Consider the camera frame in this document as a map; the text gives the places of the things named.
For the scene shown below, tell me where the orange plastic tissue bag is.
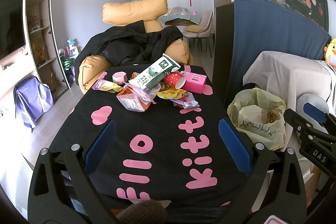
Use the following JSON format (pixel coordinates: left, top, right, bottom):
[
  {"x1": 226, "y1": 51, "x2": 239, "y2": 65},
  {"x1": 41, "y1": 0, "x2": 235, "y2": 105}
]
[{"x1": 117, "y1": 83, "x2": 155, "y2": 112}]

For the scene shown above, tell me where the purple chip packet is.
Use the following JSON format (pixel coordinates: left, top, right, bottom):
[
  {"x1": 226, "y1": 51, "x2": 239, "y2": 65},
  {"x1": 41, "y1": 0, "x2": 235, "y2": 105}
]
[{"x1": 92, "y1": 79, "x2": 122, "y2": 93}]

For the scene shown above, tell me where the pink cartoon snack packet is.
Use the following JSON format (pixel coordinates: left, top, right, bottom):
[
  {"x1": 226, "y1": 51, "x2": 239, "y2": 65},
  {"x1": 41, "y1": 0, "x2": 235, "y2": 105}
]
[{"x1": 171, "y1": 93, "x2": 199, "y2": 109}]

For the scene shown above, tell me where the green white milk carton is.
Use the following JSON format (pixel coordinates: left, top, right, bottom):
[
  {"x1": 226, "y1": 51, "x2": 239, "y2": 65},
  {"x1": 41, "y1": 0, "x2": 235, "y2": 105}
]
[{"x1": 129, "y1": 54, "x2": 181, "y2": 92}]

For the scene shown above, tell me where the yellow snack wrapper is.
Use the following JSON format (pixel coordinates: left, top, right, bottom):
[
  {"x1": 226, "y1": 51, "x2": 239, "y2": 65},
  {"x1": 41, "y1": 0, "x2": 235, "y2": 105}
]
[{"x1": 155, "y1": 89, "x2": 189, "y2": 100}]

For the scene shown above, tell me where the red paper cup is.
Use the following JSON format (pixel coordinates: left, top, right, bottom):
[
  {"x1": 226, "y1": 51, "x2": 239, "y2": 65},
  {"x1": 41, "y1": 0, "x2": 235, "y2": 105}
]
[{"x1": 163, "y1": 71, "x2": 186, "y2": 89}]

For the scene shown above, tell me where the yellow trash bag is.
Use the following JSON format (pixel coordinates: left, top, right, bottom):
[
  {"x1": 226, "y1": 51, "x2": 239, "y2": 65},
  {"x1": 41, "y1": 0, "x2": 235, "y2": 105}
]
[{"x1": 227, "y1": 88, "x2": 286, "y2": 150}]

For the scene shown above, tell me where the white cloth covered seat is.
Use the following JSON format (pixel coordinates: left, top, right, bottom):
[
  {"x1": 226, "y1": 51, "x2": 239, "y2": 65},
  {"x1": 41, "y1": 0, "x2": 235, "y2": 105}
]
[{"x1": 243, "y1": 50, "x2": 336, "y2": 188}]

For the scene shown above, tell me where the black Hello Kitty tablecloth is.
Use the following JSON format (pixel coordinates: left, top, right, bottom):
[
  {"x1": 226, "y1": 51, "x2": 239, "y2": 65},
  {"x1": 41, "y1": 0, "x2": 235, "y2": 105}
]
[{"x1": 50, "y1": 81, "x2": 248, "y2": 207}]

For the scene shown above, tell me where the yellow duck plush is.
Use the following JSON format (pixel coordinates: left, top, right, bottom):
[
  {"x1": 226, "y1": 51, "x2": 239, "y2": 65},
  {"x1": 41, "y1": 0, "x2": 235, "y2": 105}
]
[{"x1": 323, "y1": 38, "x2": 336, "y2": 68}]

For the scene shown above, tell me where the purple covered object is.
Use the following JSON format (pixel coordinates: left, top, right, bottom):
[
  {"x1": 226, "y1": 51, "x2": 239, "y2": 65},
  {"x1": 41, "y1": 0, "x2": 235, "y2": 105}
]
[{"x1": 13, "y1": 76, "x2": 54, "y2": 129}]

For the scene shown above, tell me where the pink toy box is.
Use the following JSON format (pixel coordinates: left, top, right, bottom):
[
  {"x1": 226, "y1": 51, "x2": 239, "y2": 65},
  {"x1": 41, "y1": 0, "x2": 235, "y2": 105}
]
[{"x1": 181, "y1": 71, "x2": 207, "y2": 94}]

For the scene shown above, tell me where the dark blue cloth cover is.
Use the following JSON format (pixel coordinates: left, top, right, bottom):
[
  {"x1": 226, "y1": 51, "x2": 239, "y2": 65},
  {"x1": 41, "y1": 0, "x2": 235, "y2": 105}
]
[{"x1": 225, "y1": 0, "x2": 331, "y2": 105}]

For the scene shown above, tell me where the black jacket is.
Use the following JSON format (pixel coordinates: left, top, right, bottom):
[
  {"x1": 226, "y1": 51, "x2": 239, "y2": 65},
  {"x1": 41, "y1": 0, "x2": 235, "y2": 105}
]
[{"x1": 75, "y1": 20, "x2": 182, "y2": 83}]

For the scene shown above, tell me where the black television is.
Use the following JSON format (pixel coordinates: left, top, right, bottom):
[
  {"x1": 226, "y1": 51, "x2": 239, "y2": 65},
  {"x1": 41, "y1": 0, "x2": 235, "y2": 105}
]
[{"x1": 0, "y1": 0, "x2": 25, "y2": 59}]

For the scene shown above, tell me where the beige dining chair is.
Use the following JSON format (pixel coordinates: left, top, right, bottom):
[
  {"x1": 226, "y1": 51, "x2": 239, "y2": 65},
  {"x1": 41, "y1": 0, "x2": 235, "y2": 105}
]
[{"x1": 182, "y1": 11, "x2": 213, "y2": 51}]

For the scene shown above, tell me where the orange sofa chair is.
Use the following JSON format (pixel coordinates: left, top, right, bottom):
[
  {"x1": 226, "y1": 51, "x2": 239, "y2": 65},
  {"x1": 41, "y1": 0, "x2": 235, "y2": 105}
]
[{"x1": 75, "y1": 0, "x2": 194, "y2": 93}]

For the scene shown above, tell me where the wooden shelf unit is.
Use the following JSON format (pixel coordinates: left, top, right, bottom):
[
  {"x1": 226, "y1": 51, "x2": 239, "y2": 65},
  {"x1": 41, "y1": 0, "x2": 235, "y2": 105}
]
[{"x1": 23, "y1": 0, "x2": 70, "y2": 100}]

